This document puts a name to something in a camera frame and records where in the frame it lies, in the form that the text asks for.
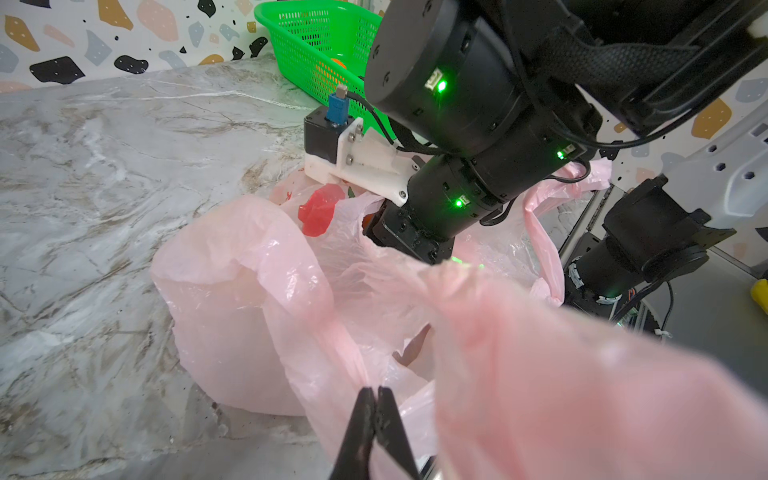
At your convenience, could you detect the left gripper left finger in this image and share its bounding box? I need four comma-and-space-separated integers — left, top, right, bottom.
329, 387, 376, 480

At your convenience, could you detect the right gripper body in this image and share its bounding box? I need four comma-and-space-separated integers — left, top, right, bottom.
364, 155, 504, 264

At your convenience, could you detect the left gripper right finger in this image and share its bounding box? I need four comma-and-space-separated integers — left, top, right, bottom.
373, 386, 421, 480

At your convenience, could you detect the pink plastic bag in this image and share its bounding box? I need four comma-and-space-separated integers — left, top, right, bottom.
150, 160, 767, 479

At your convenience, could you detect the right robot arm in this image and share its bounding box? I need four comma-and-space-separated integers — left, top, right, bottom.
364, 1, 767, 322

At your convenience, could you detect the green plastic basket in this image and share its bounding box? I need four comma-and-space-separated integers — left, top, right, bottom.
254, 1, 381, 105

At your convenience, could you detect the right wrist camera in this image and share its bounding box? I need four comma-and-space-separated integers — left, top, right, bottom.
304, 84, 429, 207

